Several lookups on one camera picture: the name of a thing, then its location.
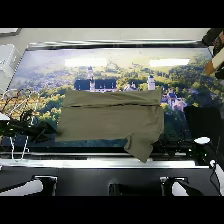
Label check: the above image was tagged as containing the olive T-shirt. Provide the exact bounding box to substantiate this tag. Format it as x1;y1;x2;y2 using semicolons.
54;87;166;164

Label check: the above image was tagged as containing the brown clothes hanger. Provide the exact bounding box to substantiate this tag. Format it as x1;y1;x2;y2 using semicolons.
0;102;38;116
0;90;42;107

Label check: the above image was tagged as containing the silver frame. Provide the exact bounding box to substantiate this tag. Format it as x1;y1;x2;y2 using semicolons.
0;151;214;197

